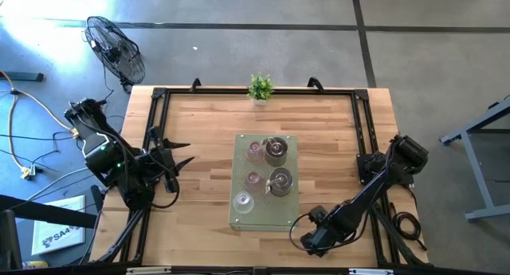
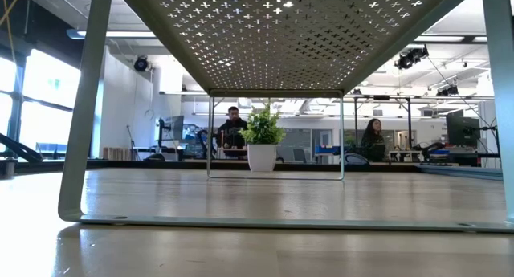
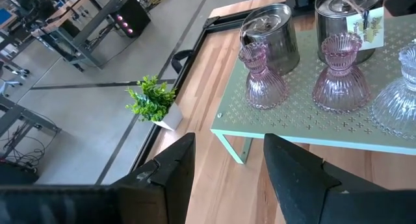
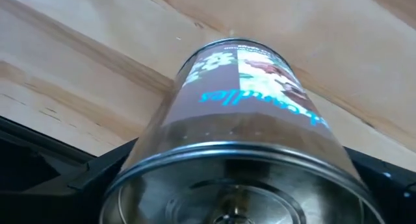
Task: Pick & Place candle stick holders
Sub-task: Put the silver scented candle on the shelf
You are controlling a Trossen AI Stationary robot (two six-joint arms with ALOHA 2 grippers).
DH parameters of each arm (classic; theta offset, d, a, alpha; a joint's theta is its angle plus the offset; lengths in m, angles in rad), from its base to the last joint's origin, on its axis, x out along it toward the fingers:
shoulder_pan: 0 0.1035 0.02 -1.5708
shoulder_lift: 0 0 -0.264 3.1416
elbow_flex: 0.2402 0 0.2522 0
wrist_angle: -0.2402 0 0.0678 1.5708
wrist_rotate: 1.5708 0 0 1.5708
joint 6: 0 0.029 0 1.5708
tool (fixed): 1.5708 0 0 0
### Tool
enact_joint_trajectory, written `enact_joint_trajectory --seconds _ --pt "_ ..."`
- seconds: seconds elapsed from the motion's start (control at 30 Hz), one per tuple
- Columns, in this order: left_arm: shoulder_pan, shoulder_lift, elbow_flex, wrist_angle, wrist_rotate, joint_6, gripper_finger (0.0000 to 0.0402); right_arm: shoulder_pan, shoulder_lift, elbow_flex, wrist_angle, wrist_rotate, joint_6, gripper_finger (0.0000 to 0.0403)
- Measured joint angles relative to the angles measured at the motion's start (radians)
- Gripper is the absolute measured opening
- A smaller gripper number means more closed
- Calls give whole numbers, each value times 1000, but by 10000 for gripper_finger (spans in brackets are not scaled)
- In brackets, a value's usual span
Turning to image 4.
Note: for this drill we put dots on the black aluminium table frame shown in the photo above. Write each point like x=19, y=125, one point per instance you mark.
x=19, y=133

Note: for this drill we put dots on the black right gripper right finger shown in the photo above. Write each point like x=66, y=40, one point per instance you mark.
x=396, y=191

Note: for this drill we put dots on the metal candle tin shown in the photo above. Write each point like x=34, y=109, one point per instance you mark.
x=240, y=126

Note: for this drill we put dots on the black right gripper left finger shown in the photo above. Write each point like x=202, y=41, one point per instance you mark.
x=97, y=175

